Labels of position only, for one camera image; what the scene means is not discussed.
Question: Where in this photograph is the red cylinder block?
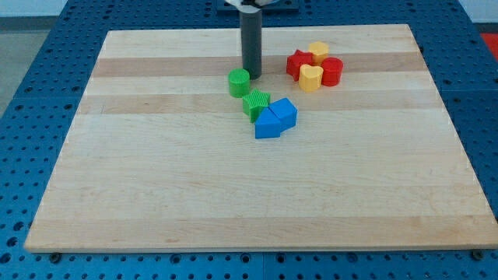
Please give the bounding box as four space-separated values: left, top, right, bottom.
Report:
321 57 344 86

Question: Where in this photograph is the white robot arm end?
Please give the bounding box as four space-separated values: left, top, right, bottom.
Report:
225 0 275 13

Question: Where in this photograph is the blue triangle block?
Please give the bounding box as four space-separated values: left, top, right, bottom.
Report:
254 107 281 139

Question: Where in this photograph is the green star block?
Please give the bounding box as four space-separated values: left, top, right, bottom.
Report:
242 89 271 123

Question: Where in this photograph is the blue pentagon block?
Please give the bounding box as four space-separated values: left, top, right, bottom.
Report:
269 98 298 131

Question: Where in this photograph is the green cylinder block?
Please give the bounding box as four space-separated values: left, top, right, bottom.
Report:
228 68 251 98

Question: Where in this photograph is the yellow heart block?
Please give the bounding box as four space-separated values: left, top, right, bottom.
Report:
298 64 324 93

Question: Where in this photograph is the red star block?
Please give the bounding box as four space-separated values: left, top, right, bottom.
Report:
286 50 313 82

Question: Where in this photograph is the wooden board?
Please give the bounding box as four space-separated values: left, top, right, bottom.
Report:
24 24 497 253

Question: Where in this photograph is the yellow hexagon block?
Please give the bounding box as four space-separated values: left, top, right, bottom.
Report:
308 41 329 66

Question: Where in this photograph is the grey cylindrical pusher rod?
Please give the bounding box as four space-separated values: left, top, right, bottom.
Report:
239 5 262 80

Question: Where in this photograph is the red object at edge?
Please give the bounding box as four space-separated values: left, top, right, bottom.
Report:
481 33 498 60

